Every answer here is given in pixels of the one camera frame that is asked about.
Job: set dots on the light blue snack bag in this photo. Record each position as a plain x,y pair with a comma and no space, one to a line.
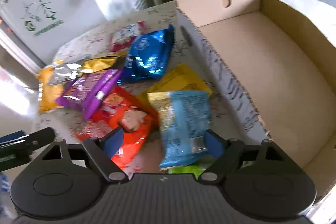
184,117

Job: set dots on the green snack bag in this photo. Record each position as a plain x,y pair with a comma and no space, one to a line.
196,169

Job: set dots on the white refrigerator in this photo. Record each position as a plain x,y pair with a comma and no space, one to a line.
32,31

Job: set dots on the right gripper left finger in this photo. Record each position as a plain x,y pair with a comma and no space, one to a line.
112,142

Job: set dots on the gold yellow snack pack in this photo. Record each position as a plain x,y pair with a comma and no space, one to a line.
114,60

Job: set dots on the pink white candy bag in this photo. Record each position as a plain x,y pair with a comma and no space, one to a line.
123,37

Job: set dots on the silver foil bag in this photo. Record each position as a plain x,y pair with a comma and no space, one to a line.
67,71

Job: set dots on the cardboard box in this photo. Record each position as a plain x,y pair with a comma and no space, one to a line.
277,72

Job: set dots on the orange chip bag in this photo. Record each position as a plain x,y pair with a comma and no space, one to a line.
48,94

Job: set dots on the red snack bag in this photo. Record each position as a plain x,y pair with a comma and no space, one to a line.
121,109

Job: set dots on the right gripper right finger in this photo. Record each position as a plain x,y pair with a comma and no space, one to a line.
214,143

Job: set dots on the dark blue foil bag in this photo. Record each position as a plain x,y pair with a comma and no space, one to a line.
148,57

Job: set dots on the floral tablecloth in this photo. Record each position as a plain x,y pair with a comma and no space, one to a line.
95,43

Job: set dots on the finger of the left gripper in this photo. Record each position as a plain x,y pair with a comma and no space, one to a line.
12,136
37,139

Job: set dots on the purple snack bag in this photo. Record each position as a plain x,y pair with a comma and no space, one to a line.
86,92

